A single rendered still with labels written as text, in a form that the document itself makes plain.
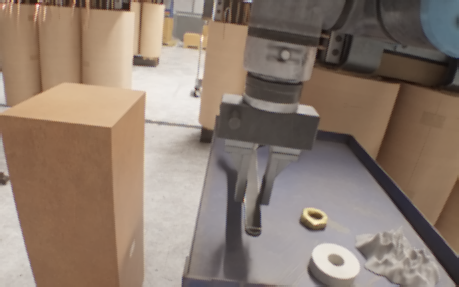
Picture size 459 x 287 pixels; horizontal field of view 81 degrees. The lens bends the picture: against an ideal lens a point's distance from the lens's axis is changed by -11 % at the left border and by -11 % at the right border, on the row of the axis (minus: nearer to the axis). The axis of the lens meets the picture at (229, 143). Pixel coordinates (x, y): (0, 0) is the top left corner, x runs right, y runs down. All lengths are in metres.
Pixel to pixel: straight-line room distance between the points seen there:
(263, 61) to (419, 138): 1.02
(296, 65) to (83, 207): 0.70
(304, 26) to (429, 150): 1.04
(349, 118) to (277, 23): 0.79
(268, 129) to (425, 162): 1.02
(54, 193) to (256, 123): 0.65
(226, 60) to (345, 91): 1.68
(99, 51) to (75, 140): 2.06
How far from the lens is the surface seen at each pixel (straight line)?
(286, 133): 0.40
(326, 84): 1.06
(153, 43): 6.53
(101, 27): 2.78
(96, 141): 0.77
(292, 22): 0.35
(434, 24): 0.29
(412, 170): 1.35
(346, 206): 0.65
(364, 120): 1.13
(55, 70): 3.02
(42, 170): 0.88
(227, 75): 2.63
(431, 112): 1.29
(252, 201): 0.45
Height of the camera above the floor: 1.19
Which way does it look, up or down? 23 degrees down
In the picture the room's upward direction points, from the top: 9 degrees clockwise
